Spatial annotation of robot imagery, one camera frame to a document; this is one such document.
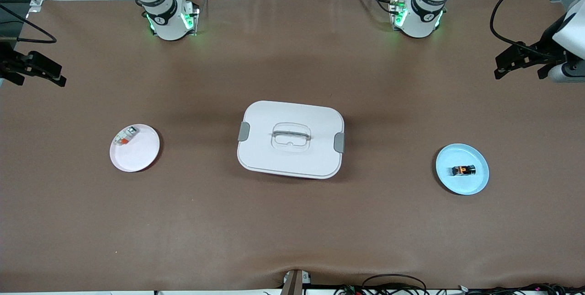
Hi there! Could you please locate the white lidded storage box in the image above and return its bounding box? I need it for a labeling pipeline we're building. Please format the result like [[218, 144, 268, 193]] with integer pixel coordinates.
[[237, 100, 346, 180]]

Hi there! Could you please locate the small white orange connector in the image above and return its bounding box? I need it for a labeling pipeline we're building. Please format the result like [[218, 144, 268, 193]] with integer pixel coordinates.
[[113, 125, 139, 146]]

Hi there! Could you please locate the pink round plate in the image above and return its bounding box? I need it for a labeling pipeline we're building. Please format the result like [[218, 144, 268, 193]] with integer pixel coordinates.
[[109, 123, 161, 173]]

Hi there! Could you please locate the light blue round plate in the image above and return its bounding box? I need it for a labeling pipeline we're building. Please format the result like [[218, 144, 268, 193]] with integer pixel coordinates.
[[435, 143, 490, 196]]

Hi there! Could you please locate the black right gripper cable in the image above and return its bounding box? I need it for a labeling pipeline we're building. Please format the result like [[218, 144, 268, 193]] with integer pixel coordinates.
[[0, 3, 58, 44]]

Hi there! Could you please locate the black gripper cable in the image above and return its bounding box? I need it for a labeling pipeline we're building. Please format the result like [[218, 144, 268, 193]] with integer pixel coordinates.
[[490, 0, 585, 60], [0, 3, 58, 44]]

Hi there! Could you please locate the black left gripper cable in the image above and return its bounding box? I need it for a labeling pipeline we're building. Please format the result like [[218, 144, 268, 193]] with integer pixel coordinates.
[[490, 0, 585, 60]]

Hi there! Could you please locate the tangled cable bundle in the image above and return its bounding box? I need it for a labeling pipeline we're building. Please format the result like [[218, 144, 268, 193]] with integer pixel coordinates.
[[430, 283, 585, 295]]

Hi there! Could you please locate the black looped cable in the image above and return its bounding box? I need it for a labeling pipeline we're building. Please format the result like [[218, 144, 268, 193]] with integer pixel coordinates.
[[362, 274, 428, 295]]

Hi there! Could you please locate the brown metal camera post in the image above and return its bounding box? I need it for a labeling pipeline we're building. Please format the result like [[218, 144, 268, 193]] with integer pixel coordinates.
[[281, 269, 312, 295]]

